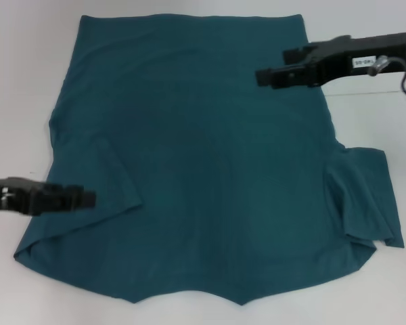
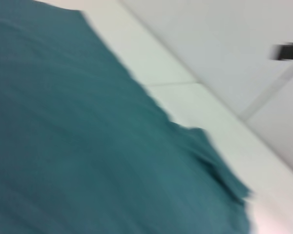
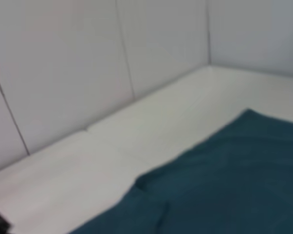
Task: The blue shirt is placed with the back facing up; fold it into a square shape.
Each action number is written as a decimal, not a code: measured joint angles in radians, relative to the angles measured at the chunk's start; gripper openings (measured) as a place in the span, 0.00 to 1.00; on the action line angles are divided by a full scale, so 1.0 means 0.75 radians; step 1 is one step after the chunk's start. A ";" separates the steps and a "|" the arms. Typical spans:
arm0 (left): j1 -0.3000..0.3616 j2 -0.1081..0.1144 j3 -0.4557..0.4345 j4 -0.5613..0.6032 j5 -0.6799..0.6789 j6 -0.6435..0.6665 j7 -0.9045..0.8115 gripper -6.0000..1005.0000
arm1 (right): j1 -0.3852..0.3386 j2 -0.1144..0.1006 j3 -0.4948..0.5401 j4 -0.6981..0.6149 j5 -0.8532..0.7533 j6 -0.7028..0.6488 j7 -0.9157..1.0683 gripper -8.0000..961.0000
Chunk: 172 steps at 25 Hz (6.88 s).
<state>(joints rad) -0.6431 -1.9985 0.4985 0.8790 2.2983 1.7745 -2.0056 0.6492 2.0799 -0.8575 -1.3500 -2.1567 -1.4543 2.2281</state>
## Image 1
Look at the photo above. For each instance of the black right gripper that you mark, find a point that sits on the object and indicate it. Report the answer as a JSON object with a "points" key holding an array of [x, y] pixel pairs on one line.
{"points": [[335, 57]]}

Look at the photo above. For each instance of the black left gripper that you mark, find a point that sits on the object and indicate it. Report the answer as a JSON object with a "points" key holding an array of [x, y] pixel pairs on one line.
{"points": [[17, 196]]}

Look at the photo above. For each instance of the teal blue shirt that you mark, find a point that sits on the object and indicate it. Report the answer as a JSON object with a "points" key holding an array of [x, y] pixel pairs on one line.
{"points": [[189, 135]]}

